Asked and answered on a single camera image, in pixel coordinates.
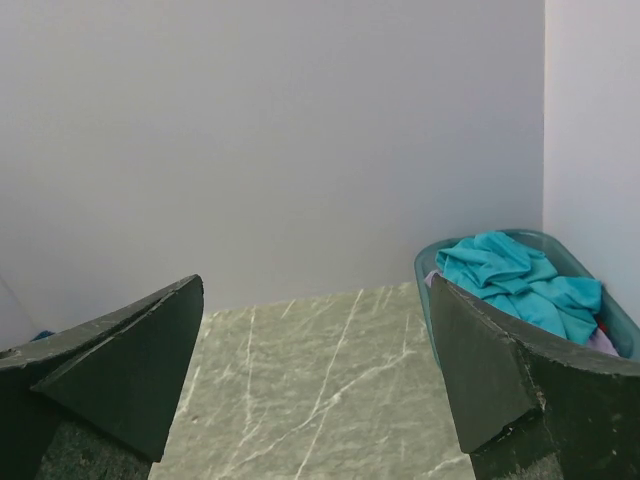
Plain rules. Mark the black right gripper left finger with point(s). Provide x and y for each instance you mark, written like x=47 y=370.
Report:
x=97 y=401

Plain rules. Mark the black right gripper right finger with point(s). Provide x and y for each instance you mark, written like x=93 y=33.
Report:
x=527 y=404

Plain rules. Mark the teal t-shirt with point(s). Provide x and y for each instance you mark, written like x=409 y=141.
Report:
x=522 y=282

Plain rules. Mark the folded navy blue t-shirt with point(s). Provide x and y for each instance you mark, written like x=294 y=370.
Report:
x=43 y=334

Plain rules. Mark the lavender t-shirt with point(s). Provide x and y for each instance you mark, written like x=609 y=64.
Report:
x=598 y=340

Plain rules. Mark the teal plastic laundry basket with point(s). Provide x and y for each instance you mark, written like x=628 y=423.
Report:
x=622 y=330

